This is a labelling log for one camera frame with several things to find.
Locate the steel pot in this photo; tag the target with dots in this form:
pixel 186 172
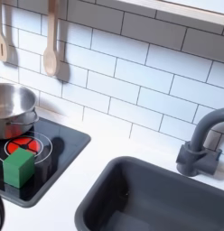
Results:
pixel 13 103

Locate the black stove top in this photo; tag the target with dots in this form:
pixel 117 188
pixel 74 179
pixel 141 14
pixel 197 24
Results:
pixel 64 141

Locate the wooden spoon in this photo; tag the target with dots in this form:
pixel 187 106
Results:
pixel 51 57

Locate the grey tap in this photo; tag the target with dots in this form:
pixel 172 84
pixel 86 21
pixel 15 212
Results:
pixel 198 150

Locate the grey sink basin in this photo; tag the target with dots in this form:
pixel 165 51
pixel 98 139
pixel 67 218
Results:
pixel 165 195

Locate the green block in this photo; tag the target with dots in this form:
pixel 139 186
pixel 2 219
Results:
pixel 18 168

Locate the wooden slotted spatula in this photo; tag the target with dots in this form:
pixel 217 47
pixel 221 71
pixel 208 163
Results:
pixel 0 45

